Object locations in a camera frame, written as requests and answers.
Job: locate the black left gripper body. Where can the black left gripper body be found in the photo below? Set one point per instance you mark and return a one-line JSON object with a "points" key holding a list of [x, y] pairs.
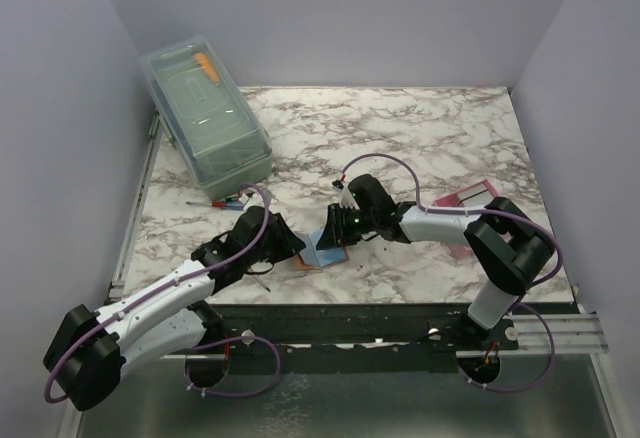
{"points": [[255, 257]]}

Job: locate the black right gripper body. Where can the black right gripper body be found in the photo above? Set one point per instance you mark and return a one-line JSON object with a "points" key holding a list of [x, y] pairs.
{"points": [[360, 223]]}

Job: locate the tan leather card holder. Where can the tan leather card holder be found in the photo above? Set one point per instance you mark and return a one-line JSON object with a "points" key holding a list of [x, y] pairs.
{"points": [[309, 258]]}

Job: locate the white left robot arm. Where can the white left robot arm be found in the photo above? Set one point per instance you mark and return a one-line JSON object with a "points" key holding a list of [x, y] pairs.
{"points": [[93, 350]]}

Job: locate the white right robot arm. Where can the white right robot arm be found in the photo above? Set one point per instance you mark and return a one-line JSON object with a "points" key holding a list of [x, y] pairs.
{"points": [[511, 249]]}

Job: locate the pink plastic card tray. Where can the pink plastic card tray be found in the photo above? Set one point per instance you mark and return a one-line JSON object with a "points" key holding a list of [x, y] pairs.
{"points": [[461, 252]]}

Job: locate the grey credit card stack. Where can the grey credit card stack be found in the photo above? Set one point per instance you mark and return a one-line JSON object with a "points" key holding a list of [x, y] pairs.
{"points": [[477, 195]]}

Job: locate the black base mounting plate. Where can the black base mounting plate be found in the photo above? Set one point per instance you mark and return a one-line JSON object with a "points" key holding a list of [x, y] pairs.
{"points": [[341, 339]]}

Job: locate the clear green plastic storage box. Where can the clear green plastic storage box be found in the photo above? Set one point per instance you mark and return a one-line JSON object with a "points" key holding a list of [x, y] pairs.
{"points": [[211, 125]]}

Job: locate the orange tool inside box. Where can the orange tool inside box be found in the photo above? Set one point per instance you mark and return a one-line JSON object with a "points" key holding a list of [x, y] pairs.
{"points": [[206, 64]]}

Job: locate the blue red handled screwdriver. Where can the blue red handled screwdriver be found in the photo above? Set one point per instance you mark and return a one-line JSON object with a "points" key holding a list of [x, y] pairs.
{"points": [[217, 204]]}

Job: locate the yellow black handled screwdriver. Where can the yellow black handled screwdriver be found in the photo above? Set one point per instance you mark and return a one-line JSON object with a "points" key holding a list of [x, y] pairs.
{"points": [[262, 283]]}

